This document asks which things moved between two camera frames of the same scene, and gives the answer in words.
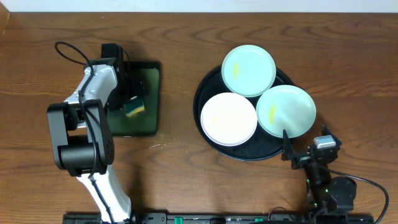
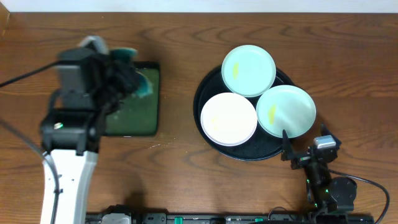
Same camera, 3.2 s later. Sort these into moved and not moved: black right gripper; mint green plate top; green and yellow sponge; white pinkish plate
Moved: green and yellow sponge
Not moved: mint green plate top; white pinkish plate; black right gripper
